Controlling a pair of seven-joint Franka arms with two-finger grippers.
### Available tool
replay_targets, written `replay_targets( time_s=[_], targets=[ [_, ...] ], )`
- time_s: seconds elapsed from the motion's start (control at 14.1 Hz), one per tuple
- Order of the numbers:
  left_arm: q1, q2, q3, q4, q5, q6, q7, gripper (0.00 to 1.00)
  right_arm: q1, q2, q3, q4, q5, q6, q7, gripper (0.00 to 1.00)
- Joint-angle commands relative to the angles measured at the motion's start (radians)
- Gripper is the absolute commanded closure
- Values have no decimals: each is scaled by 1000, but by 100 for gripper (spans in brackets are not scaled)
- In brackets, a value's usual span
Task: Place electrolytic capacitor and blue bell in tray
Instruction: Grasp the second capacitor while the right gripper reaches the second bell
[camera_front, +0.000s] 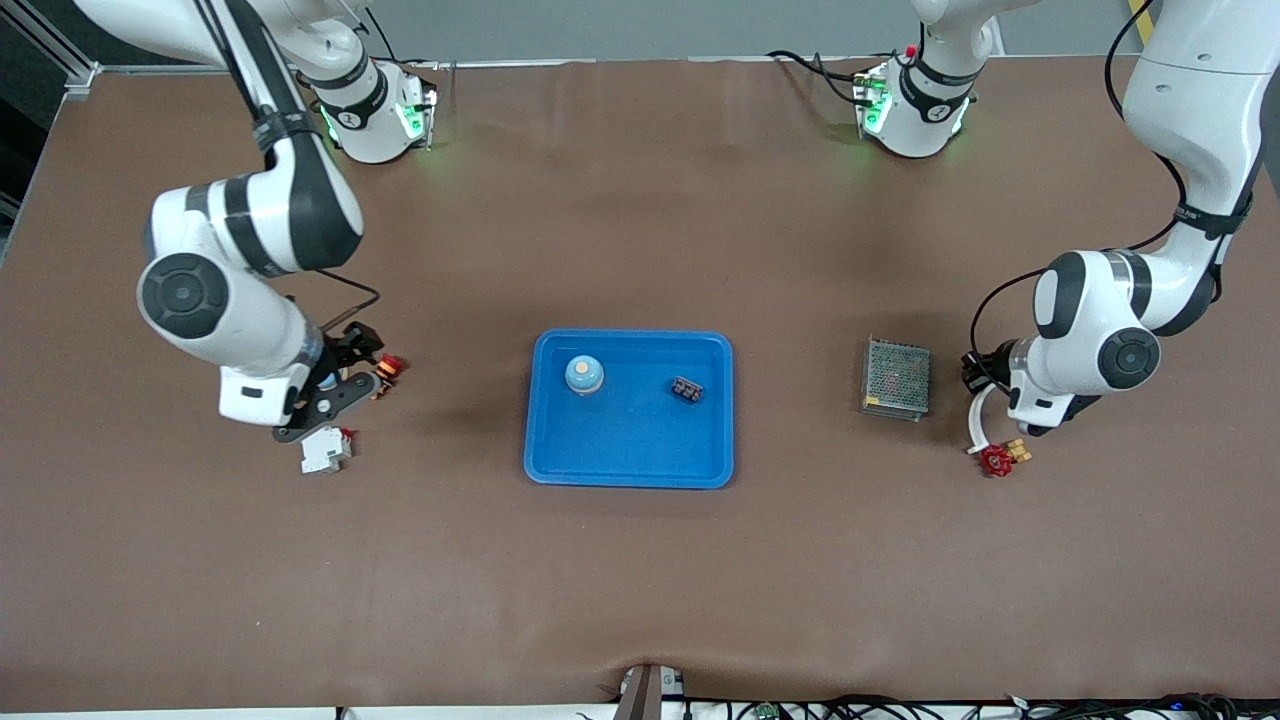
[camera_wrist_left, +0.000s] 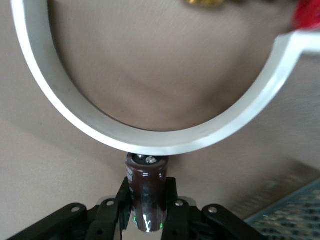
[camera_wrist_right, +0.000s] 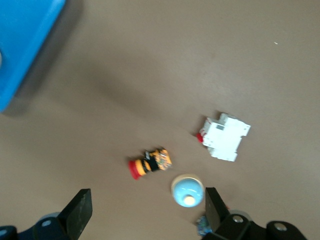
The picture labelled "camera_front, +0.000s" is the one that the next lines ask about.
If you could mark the blue plastic tray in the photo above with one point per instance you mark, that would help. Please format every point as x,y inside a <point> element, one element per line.
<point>630,440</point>

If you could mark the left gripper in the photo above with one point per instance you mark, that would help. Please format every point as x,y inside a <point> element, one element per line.
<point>981,371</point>

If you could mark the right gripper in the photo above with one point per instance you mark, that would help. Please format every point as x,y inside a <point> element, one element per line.
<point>352,345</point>

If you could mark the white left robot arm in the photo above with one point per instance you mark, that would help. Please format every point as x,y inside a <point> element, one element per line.
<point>1100,340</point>

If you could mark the blue desk bell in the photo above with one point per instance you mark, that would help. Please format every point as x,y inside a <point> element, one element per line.
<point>584,375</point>
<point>329,380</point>

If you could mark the aluminium frame post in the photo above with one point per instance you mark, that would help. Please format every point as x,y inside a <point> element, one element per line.
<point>70,65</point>

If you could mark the black electrolytic capacitor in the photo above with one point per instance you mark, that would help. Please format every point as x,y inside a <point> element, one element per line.
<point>687,390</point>

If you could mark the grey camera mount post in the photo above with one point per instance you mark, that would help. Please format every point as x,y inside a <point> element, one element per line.
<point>645,695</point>

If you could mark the red yellow selector switch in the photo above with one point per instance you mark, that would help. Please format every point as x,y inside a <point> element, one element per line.
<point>391,366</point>

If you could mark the metal mesh power supply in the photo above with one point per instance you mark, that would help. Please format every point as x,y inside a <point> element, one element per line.
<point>896,380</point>

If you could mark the white curved plastic arc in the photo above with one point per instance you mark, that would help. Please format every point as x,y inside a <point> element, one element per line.
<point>975,425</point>

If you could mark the white circuit breaker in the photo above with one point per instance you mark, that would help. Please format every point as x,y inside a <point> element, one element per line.
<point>325,452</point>

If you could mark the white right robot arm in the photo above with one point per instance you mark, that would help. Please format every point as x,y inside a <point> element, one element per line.
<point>200,290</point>

